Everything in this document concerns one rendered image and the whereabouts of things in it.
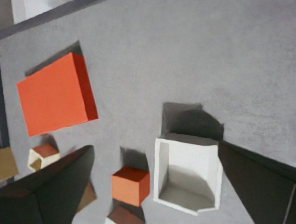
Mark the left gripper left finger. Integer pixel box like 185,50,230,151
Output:
0,145,95,224

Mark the white open square tray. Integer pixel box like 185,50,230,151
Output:
153,133,222,216

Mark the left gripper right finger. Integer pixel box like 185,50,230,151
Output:
217,141,296,224

